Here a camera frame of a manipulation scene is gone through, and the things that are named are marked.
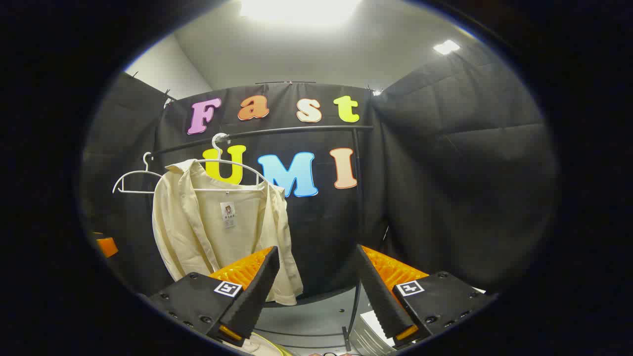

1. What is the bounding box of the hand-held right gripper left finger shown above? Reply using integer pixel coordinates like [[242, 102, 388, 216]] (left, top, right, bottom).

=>
[[148, 246, 281, 347]]

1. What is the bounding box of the large white clothes hanger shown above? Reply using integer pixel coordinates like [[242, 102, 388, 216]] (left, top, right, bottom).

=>
[[192, 133, 271, 193]]

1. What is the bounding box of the large ceiling light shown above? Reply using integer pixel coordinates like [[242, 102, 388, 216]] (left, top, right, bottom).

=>
[[240, 0, 364, 26]]

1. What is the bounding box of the white slatted laundry hamper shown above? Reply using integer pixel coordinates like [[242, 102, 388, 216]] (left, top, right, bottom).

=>
[[352, 309, 397, 355]]

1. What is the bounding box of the cream shirt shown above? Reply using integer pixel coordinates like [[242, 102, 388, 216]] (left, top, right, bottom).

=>
[[152, 159, 304, 306]]

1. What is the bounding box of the small white clothes hanger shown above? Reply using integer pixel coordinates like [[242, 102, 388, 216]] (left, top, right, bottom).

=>
[[112, 152, 164, 194]]

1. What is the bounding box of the yellow cable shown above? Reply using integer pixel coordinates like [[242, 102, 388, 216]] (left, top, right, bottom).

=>
[[250, 332, 295, 356]]

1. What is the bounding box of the black backdrop cloth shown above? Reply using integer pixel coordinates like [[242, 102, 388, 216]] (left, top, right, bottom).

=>
[[82, 42, 560, 298]]

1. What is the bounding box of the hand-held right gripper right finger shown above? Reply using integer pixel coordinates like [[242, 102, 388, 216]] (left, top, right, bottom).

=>
[[355, 244, 498, 347]]

